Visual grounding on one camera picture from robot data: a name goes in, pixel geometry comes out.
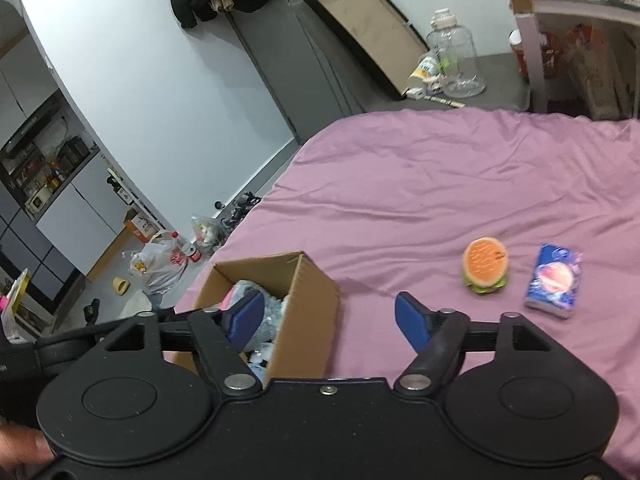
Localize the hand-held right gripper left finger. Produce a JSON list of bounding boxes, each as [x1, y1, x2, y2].
[[102, 290, 266, 395]]

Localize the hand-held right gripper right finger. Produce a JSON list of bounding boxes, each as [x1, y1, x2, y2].
[[394, 291, 553, 393]]

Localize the grey fluffy heart pouch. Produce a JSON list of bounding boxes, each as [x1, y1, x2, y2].
[[222, 280, 287, 356]]

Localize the brown cardboard box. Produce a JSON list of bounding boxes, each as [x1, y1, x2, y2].
[[170, 251, 342, 387]]

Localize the orange burger plush toy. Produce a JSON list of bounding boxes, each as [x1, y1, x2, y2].
[[462, 236, 510, 295]]

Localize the blue tissue pack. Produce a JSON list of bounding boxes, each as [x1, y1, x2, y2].
[[523, 243, 585, 320]]

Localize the person's left hand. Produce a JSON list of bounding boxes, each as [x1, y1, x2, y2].
[[0, 420, 55, 480]]

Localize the clear bag of trash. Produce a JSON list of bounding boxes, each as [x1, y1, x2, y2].
[[191, 215, 226, 254]]

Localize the white plastic shopping bag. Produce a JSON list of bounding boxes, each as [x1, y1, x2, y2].
[[130, 230, 187, 295]]

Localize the small orange cardboard box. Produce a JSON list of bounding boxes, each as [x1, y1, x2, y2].
[[124, 209, 161, 241]]

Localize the white kitchen cabinet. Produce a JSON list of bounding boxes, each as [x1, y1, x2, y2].
[[0, 0, 173, 341]]

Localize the pink bedsheet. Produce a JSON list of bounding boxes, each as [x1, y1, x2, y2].
[[175, 109, 640, 480]]

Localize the small white bottle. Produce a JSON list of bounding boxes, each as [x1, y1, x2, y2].
[[407, 52, 441, 94]]

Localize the large clear water jar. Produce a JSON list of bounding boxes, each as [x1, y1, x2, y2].
[[425, 8, 487, 100]]

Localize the red bag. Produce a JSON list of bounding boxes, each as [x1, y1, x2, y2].
[[539, 25, 576, 81]]

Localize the beige tote bag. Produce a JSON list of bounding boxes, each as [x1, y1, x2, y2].
[[570, 25, 632, 121]]

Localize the cluttered desk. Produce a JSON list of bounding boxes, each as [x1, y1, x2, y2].
[[508, 0, 640, 122]]

